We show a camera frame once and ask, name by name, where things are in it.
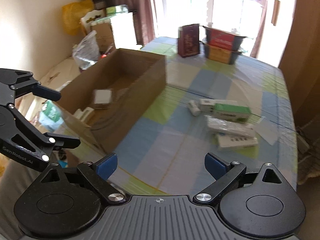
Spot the clear plastic lid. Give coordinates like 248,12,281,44
254,116,278,145

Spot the maroon paper bag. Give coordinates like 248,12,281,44
177,24,200,58

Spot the clear plastic bag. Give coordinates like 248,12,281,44
72,30,100,70

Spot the lower yellow noodle bowl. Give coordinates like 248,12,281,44
202,41,242,64

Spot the white square box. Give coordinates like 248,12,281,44
92,89,112,109

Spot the white board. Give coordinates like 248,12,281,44
110,12,137,49

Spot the long white medicine box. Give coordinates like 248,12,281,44
206,115,255,138

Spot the green white medicine box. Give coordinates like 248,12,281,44
199,99,252,124

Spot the checkered tablecloth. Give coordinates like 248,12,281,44
71,37,297,195

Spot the brown shipping carton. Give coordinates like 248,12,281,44
91,21,116,53

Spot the small white bottle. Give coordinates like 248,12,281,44
188,100,201,116

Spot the brown cardboard box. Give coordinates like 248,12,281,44
56,49,166,152

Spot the yellow plastic bag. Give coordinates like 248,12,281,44
61,0,94,36

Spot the brown curtain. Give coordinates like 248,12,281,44
114,0,155,45

